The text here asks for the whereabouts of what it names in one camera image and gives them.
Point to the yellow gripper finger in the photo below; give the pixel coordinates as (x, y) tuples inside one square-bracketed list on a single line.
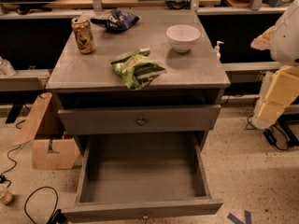
[(263, 41), (277, 92)]

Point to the green jalapeno chip bag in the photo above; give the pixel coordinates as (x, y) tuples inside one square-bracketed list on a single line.
[(136, 69)]

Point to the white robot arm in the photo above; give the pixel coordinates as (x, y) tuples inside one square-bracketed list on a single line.
[(285, 40)]

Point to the blue chip bag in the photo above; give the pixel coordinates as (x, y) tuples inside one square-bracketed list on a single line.
[(115, 20)]

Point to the grey drawer cabinet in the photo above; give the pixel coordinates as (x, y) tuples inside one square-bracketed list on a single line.
[(195, 77)]

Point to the grey top drawer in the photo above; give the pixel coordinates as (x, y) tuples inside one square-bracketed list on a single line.
[(139, 119)]

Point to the open grey middle drawer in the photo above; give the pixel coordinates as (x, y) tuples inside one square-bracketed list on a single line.
[(142, 175)]

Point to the white pump bottle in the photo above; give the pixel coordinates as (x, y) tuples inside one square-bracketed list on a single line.
[(217, 49)]

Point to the white ceramic bowl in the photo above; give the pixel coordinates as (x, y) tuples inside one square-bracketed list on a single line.
[(182, 37)]

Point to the orange soda can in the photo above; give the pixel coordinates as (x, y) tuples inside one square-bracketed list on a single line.
[(83, 34)]

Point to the clear plastic container left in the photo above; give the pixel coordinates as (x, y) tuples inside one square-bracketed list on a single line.
[(6, 69)]

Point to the clear plastic cup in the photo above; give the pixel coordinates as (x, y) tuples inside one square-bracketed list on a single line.
[(6, 196)]

